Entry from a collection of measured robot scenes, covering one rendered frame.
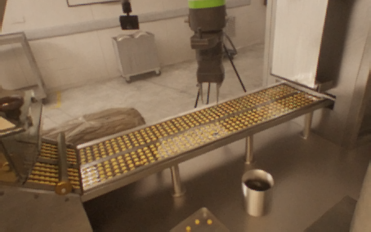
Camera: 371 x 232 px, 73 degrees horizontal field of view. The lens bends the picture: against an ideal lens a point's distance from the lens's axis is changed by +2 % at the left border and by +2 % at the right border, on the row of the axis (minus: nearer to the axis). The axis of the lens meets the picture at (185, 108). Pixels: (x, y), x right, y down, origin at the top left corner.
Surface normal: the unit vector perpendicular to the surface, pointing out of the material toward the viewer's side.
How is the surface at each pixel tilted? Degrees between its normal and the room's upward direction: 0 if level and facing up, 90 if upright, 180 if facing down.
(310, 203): 0
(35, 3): 90
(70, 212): 90
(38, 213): 90
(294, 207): 0
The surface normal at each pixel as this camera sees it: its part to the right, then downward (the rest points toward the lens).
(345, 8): -0.90, 0.28
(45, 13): 0.43, 0.38
